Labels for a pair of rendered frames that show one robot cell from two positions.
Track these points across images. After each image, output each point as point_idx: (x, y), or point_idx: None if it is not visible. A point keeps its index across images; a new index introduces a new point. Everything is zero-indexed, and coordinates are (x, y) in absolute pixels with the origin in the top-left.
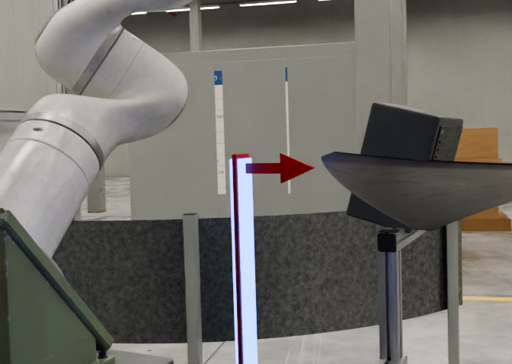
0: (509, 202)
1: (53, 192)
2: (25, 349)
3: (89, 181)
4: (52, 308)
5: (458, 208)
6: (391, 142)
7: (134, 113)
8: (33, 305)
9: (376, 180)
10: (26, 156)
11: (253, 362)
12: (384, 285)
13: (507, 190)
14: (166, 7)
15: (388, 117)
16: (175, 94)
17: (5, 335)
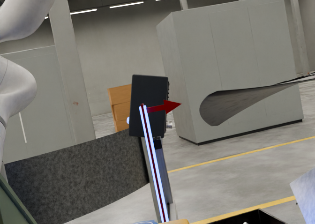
0: (252, 104)
1: None
2: None
3: (4, 143)
4: (17, 217)
5: (234, 111)
6: (146, 93)
7: (16, 99)
8: (11, 217)
9: (218, 102)
10: None
11: (165, 204)
12: (159, 166)
13: (257, 99)
14: (22, 36)
15: (142, 81)
16: (33, 85)
17: None
